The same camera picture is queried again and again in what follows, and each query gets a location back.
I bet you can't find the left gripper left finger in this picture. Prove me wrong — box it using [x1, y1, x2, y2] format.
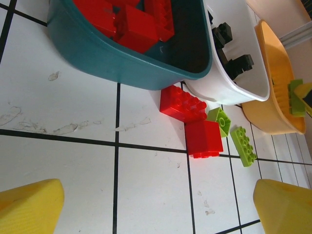
[0, 178, 65, 234]

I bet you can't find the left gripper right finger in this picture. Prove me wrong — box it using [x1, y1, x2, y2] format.
[253, 179, 312, 234]

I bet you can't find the long lime green lego brick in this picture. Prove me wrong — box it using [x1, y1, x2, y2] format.
[230, 126, 257, 168]
[287, 79, 307, 118]

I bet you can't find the white plastic container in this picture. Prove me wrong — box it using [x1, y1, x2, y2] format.
[185, 0, 271, 106]

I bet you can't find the red lego brick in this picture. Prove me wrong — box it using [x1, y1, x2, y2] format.
[143, 0, 175, 42]
[159, 85, 207, 122]
[72, 0, 117, 38]
[184, 119, 224, 159]
[116, 4, 159, 54]

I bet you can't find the teal plastic container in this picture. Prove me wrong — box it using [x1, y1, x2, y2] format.
[47, 0, 213, 91]

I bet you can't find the orange plastic container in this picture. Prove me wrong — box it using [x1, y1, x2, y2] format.
[241, 19, 307, 135]

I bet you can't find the small lime green lego brick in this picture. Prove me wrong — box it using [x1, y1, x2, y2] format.
[207, 107, 232, 137]

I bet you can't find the aluminium frame post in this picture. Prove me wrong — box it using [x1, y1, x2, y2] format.
[279, 21, 312, 49]

